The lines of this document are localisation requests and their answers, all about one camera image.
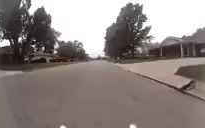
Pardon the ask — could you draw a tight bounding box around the tall dark leafy tree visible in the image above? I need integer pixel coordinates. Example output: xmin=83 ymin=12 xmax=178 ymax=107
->
xmin=103 ymin=2 xmax=154 ymax=60

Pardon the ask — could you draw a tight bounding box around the row of trees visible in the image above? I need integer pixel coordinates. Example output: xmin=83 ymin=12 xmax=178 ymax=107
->
xmin=56 ymin=39 xmax=90 ymax=61

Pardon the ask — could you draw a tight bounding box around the grey asphalt road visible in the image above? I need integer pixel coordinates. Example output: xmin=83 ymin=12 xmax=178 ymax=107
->
xmin=0 ymin=59 xmax=205 ymax=128

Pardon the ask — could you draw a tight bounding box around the tall thin-crowned tree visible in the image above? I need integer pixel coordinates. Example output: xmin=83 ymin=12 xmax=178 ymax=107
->
xmin=0 ymin=0 xmax=33 ymax=64

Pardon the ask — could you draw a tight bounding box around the low pale house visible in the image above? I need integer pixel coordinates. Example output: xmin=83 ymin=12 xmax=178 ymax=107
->
xmin=23 ymin=51 xmax=56 ymax=64

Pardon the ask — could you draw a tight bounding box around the vehicle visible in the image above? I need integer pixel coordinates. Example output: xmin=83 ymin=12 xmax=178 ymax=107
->
xmin=51 ymin=57 xmax=73 ymax=63

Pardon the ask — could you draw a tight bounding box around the concrete kerb strip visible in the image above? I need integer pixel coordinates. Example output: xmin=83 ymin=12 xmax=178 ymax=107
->
xmin=114 ymin=63 xmax=205 ymax=106

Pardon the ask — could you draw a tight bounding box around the pale concrete driveway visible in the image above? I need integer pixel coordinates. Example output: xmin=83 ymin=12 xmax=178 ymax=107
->
xmin=114 ymin=56 xmax=205 ymax=91
xmin=0 ymin=69 xmax=24 ymax=80

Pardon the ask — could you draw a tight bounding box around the low house with porch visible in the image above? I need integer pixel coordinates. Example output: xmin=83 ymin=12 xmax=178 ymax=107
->
xmin=146 ymin=35 xmax=205 ymax=59

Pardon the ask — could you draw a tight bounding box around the dark building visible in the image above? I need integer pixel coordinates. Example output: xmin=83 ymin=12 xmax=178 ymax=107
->
xmin=0 ymin=44 xmax=15 ymax=66

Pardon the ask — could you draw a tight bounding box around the dark rounded tree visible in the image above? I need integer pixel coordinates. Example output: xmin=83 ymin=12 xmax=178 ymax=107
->
xmin=29 ymin=6 xmax=62 ymax=55

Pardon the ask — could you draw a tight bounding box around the grass strip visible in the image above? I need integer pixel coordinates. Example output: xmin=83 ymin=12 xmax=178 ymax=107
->
xmin=0 ymin=61 xmax=78 ymax=73

